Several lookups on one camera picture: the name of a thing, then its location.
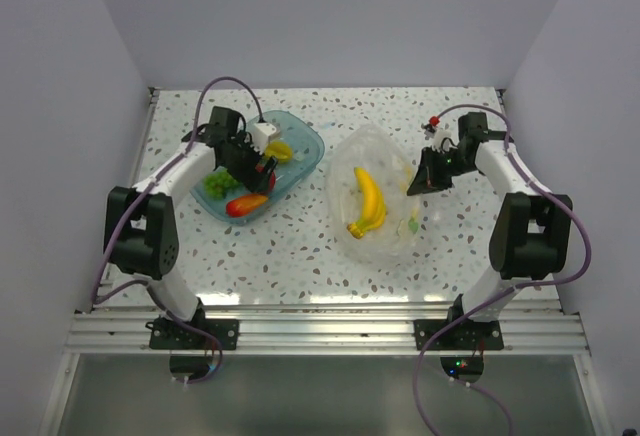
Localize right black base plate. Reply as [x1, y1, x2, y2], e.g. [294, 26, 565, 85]
[413, 319, 504, 352]

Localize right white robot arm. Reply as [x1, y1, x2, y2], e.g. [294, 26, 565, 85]
[406, 105, 572, 349]

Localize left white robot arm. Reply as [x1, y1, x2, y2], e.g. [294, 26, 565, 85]
[104, 106, 279, 349]

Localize red fake apple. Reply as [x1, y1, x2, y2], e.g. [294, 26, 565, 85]
[256, 167, 276, 195]

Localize yellow fake banana bunch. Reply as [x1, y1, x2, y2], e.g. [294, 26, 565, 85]
[347, 167, 386, 239]

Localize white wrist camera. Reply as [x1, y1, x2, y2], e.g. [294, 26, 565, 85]
[422, 116, 455, 153]
[249, 122, 280, 153]

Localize red orange fake mango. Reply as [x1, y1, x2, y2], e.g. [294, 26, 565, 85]
[225, 193, 268, 218]

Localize green fake grapes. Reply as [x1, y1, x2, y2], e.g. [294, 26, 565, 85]
[202, 169, 240, 200]

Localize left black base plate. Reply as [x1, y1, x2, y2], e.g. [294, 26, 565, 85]
[145, 317, 240, 351]

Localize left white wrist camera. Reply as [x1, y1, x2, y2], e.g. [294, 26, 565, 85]
[249, 122, 280, 153]

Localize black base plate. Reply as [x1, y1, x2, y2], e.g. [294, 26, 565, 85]
[145, 317, 240, 351]
[413, 319, 504, 352]

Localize clear plastic bag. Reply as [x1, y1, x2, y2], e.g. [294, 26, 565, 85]
[325, 124, 422, 265]

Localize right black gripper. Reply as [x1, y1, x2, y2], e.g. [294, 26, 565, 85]
[408, 145, 478, 197]

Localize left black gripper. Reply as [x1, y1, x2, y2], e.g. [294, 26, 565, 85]
[221, 130, 278, 194]

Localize blue plastic fruit tray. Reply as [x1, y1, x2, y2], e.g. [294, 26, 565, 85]
[191, 110, 325, 225]

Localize yellow fake starfruit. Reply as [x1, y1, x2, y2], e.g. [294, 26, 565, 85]
[264, 140, 294, 164]

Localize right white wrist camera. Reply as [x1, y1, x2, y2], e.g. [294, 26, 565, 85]
[422, 116, 455, 153]

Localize aluminium mounting rail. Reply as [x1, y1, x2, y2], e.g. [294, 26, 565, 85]
[64, 300, 589, 356]

